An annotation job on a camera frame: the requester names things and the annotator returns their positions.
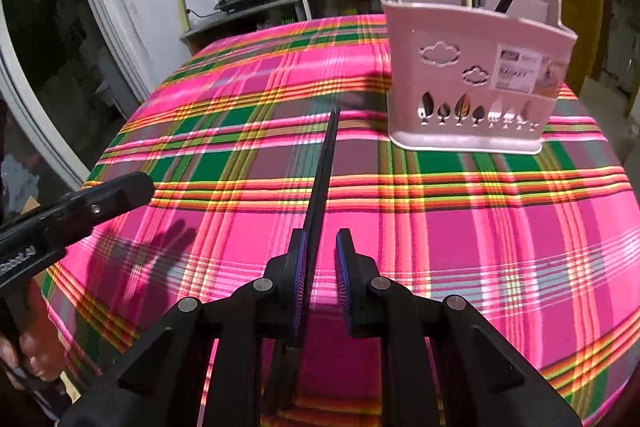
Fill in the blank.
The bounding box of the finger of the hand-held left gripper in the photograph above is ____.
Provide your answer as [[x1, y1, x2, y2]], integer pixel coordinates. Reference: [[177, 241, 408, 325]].
[[62, 172, 155, 234]]

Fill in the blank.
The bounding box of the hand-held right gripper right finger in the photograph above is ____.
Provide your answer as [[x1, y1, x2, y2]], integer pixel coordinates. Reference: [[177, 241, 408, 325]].
[[335, 228, 583, 427]]

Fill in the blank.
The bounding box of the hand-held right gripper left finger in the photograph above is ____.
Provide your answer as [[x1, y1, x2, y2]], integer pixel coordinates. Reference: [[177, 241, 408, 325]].
[[60, 228, 308, 427]]

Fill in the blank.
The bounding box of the pink plastic utensil basket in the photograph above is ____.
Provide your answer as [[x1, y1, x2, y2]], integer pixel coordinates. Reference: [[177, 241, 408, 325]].
[[377, 0, 579, 156]]

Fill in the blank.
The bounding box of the person's left hand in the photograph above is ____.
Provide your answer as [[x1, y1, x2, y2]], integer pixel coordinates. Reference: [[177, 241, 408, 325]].
[[0, 279, 68, 383]]

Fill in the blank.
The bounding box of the pink plaid tablecloth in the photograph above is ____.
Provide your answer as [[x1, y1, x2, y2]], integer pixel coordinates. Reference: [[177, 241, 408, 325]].
[[40, 13, 640, 427]]

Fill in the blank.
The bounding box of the white window frame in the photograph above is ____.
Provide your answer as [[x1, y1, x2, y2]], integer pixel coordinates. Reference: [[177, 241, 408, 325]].
[[0, 0, 151, 188]]

